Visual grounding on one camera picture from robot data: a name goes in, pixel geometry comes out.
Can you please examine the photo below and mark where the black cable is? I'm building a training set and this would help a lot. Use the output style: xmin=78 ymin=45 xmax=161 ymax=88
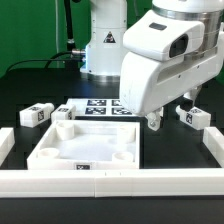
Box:
xmin=4 ymin=50 xmax=87 ymax=75

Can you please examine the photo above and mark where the white marker tag sheet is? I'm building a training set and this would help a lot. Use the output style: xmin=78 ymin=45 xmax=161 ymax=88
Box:
xmin=67 ymin=98 xmax=132 ymax=117

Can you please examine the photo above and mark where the white front fence bar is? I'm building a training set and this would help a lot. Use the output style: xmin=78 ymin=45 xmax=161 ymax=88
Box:
xmin=0 ymin=168 xmax=224 ymax=198

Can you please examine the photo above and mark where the white left fence block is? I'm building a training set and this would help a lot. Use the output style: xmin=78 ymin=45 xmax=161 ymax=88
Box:
xmin=0 ymin=127 xmax=15 ymax=166

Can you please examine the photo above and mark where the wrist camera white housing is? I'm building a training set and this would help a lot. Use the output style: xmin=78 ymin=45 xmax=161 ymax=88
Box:
xmin=123 ymin=10 xmax=205 ymax=61

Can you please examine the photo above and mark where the white square table top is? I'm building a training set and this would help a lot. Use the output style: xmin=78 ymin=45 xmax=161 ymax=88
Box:
xmin=27 ymin=120 xmax=140 ymax=170

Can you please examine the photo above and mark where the white fence block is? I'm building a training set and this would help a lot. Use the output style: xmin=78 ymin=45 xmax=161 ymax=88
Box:
xmin=0 ymin=127 xmax=15 ymax=166
xmin=203 ymin=127 xmax=224 ymax=168

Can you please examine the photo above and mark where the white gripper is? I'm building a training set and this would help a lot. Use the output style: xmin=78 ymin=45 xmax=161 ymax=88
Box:
xmin=119 ymin=43 xmax=224 ymax=130

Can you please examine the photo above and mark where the black cable conduit post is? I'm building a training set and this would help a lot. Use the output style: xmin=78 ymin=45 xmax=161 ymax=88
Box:
xmin=63 ymin=0 xmax=75 ymax=51

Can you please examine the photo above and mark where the white right fence block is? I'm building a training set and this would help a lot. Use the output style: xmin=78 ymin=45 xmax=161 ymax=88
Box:
xmin=203 ymin=127 xmax=224 ymax=168

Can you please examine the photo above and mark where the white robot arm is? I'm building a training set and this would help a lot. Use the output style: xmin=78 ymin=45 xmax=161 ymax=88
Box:
xmin=81 ymin=0 xmax=224 ymax=130

